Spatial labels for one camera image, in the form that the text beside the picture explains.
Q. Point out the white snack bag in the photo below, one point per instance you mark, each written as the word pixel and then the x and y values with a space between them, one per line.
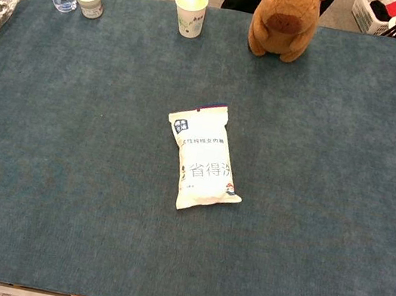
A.
pixel 203 160

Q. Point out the white paper cup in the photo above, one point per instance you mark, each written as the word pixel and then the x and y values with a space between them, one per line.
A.
pixel 190 12

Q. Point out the blue-green felt table mat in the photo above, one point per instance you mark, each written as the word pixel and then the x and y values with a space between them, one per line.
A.
pixel 63 170

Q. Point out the brown capybara plush toy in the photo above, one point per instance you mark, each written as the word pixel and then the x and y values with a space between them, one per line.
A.
pixel 285 21

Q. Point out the small white lidded jar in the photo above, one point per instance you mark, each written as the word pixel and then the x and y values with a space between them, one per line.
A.
pixel 89 2

